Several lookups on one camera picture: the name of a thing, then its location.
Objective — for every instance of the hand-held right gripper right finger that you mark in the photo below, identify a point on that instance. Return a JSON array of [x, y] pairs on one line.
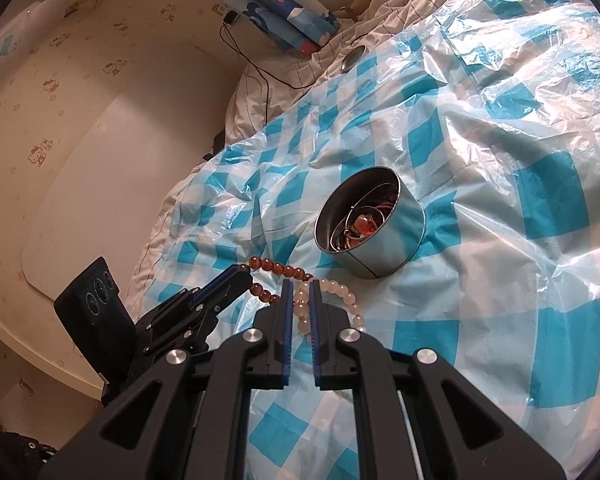
[[316, 340]]

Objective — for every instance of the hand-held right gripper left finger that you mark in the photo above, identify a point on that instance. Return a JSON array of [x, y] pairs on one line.
[[286, 340]]

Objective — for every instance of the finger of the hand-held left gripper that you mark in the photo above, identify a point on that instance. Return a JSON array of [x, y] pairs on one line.
[[230, 300], [220, 282]]

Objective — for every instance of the orange red bead jewelry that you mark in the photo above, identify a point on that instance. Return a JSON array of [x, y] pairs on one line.
[[364, 222]]

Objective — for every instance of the round metal tin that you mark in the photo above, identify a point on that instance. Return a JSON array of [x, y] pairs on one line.
[[395, 240]]

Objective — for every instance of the silver bangle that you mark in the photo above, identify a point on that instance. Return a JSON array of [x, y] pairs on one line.
[[347, 220]]

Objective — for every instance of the small black object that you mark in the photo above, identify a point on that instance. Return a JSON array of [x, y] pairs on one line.
[[218, 144]]

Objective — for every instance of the dark cloth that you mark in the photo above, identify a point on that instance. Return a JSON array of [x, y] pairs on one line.
[[10, 445]]

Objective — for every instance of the blue checkered plastic sheet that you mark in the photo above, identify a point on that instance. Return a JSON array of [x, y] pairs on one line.
[[480, 210]]

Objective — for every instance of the round metal lid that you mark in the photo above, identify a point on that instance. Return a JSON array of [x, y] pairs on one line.
[[354, 57]]

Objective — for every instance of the black charger plug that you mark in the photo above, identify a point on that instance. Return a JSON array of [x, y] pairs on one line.
[[231, 17]]

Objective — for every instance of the blue cartoon print curtain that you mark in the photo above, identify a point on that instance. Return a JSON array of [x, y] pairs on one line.
[[280, 20]]

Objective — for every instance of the translucent plastic cover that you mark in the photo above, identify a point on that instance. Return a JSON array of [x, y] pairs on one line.
[[20, 30]]

